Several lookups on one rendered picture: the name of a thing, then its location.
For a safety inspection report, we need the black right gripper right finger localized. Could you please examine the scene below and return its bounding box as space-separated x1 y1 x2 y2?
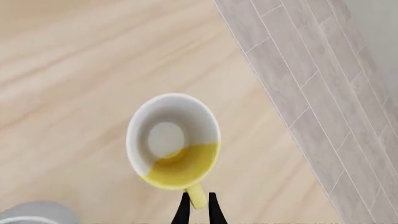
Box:
208 192 228 224

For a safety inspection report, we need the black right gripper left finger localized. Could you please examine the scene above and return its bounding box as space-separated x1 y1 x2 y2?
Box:
170 192 191 224

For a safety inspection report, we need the yellow and white mug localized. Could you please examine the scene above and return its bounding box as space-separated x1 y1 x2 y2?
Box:
125 93 223 209

